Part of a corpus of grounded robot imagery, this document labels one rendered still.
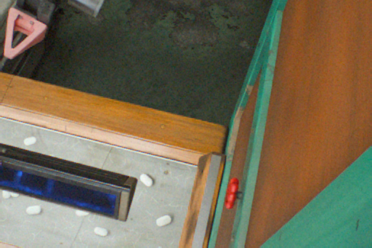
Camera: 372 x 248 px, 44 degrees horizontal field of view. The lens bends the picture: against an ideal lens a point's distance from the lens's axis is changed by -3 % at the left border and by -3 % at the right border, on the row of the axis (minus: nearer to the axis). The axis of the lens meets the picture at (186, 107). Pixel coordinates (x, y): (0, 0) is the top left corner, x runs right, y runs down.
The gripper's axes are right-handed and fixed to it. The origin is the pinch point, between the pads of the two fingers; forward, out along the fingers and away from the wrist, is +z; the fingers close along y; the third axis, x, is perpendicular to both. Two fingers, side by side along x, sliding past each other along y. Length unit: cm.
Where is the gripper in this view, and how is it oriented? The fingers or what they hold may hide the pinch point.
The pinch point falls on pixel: (10, 52)
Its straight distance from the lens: 82.5
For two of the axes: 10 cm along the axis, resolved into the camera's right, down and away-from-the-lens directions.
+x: -8.7, -4.3, -2.3
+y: -4.0, 3.3, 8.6
